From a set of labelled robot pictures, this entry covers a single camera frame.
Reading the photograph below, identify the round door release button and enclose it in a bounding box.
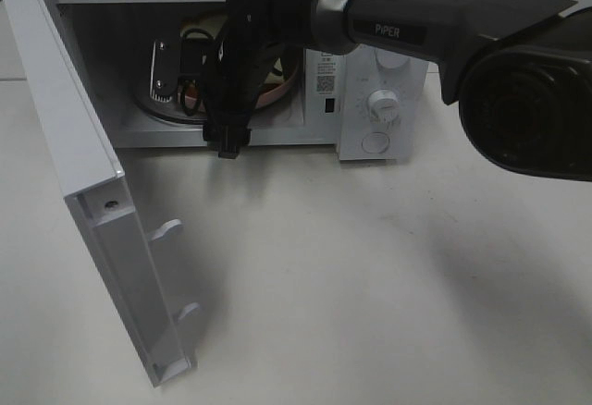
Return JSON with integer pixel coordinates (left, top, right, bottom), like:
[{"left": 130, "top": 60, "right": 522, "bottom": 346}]
[{"left": 362, "top": 132, "right": 390, "bottom": 154}]

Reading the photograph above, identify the toast sandwich with lettuce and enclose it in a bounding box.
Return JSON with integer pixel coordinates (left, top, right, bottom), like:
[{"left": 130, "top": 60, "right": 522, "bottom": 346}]
[{"left": 180, "top": 12, "right": 227, "bottom": 43}]

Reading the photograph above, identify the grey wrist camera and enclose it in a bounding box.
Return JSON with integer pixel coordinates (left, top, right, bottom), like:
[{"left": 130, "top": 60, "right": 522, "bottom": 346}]
[{"left": 150, "top": 38, "right": 209, "bottom": 103}]

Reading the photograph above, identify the white microwave door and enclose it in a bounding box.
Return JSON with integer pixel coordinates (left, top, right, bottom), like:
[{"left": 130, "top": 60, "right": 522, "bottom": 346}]
[{"left": 4, "top": 0, "right": 198, "bottom": 387}]

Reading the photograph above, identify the white microwave oven body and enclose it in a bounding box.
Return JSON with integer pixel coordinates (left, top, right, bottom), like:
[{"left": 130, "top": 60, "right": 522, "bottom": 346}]
[{"left": 57, "top": 0, "right": 428, "bottom": 161}]

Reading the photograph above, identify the black camera cable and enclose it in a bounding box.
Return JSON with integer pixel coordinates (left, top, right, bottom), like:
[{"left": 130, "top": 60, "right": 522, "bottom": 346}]
[{"left": 178, "top": 0, "right": 445, "bottom": 117}]

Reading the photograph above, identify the white warning label sticker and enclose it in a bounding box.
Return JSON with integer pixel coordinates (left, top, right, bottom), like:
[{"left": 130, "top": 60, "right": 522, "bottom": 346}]
[{"left": 314, "top": 53, "right": 341, "bottom": 95}]

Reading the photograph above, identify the upper white power knob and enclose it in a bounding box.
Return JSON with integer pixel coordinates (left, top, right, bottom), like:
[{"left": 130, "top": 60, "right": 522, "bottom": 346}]
[{"left": 375, "top": 48, "right": 410, "bottom": 72}]

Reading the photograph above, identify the white timer knob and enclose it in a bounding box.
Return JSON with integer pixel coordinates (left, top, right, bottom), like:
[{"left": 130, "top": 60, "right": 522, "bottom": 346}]
[{"left": 367, "top": 90, "right": 401, "bottom": 123}]

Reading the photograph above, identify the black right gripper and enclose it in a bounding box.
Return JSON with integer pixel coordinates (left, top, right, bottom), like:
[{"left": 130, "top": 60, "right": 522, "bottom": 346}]
[{"left": 200, "top": 20, "right": 286, "bottom": 159}]

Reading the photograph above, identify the pink plate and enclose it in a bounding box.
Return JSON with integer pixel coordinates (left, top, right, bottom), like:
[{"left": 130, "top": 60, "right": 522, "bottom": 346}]
[{"left": 255, "top": 59, "right": 301, "bottom": 110}]

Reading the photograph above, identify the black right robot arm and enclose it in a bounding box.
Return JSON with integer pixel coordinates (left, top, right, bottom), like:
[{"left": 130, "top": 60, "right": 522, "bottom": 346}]
[{"left": 199, "top": 0, "right": 591, "bottom": 181}]

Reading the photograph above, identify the glass microwave turntable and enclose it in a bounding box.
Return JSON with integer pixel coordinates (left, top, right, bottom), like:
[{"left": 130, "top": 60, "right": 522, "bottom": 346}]
[{"left": 133, "top": 96, "right": 206, "bottom": 126}]

